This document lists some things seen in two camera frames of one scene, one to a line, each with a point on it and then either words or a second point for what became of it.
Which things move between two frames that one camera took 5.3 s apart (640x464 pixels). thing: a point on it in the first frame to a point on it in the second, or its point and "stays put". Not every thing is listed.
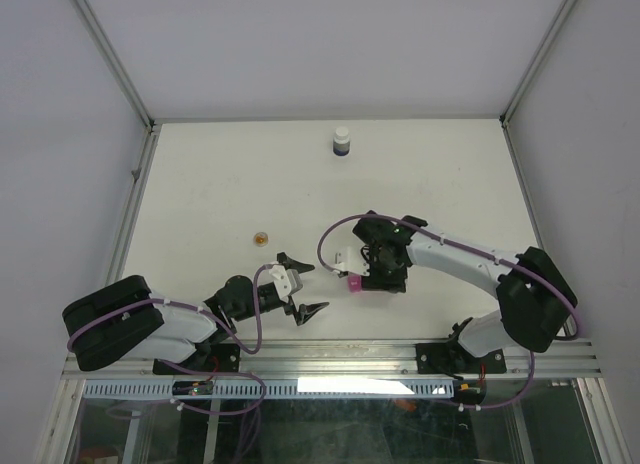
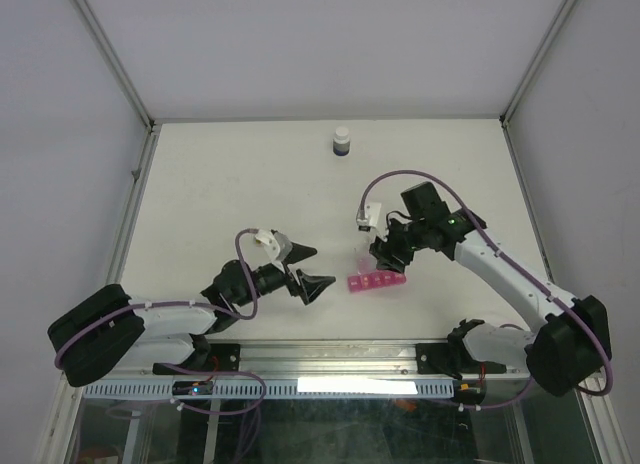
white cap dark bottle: x=341 y=141 stays put
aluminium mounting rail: x=356 y=360 stays put
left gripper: x=304 y=310 to x=310 y=284
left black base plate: x=220 y=357 stays put
